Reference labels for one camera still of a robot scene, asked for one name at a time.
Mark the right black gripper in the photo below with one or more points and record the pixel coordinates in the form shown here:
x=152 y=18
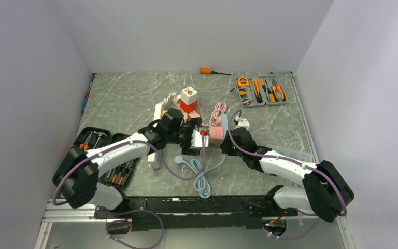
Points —
x=225 y=147

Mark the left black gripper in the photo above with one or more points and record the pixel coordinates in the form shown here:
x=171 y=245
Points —
x=191 y=124

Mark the light blue power strip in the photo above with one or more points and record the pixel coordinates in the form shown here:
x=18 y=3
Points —
x=224 y=125

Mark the pink cube socket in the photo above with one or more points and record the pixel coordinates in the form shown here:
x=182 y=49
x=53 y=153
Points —
x=216 y=134

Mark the pink power strip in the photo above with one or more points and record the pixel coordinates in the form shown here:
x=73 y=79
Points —
x=176 y=101

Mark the red cube adapter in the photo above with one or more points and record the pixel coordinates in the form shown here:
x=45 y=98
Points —
x=188 y=108

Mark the white cube adapter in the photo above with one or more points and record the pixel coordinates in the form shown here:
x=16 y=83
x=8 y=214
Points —
x=188 y=95

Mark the grey tool tray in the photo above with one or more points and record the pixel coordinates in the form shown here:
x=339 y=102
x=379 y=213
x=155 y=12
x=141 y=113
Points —
x=261 y=91

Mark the clear screw box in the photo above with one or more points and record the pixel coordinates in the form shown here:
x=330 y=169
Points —
x=295 y=154

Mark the black tool case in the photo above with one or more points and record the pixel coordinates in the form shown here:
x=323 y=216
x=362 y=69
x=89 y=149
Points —
x=119 y=176

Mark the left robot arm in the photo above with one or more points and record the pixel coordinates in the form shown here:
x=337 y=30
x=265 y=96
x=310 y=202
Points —
x=77 y=177

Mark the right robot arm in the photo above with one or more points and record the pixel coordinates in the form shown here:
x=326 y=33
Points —
x=321 y=188

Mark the orange pliers in case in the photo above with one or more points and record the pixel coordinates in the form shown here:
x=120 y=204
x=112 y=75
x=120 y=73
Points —
x=85 y=145

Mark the red blue pen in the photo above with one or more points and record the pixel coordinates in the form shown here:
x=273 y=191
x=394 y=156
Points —
x=86 y=97

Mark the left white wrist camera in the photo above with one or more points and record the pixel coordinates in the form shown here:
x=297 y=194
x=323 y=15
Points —
x=197 y=137

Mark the orange handled screwdriver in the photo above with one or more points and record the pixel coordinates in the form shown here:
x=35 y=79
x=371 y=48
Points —
x=207 y=71

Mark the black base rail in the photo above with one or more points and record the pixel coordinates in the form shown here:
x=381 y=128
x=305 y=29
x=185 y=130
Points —
x=146 y=213

